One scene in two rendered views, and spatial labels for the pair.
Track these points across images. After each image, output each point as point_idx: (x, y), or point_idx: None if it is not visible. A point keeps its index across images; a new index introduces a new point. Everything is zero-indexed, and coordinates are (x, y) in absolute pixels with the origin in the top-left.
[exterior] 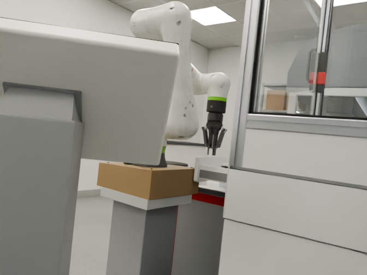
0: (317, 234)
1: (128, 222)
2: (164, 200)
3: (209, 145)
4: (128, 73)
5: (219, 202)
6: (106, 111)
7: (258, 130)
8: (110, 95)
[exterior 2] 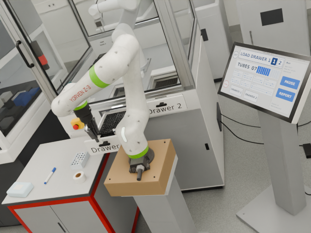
0: (202, 86)
1: (171, 185)
2: None
3: (96, 135)
4: None
5: (103, 166)
6: None
7: (191, 69)
8: None
